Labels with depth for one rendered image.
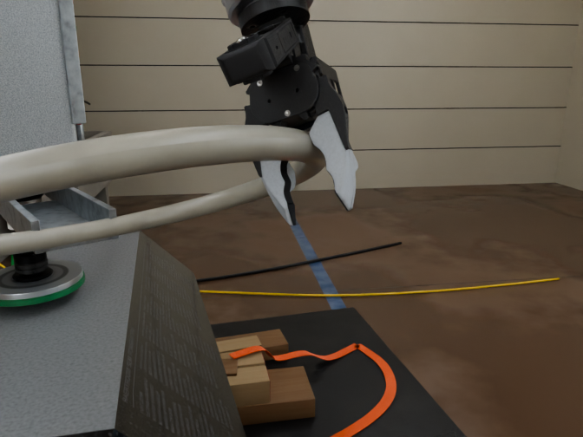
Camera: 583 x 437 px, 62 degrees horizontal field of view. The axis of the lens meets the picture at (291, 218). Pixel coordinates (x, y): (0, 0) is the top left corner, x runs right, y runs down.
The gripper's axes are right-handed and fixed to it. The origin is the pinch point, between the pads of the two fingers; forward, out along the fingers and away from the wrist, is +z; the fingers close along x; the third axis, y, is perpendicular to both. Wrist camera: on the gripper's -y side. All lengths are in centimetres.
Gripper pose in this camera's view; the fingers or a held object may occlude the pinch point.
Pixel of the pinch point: (314, 205)
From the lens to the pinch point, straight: 46.5
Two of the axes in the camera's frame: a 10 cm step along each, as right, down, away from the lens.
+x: -8.8, 2.5, 4.0
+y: 4.0, -0.5, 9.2
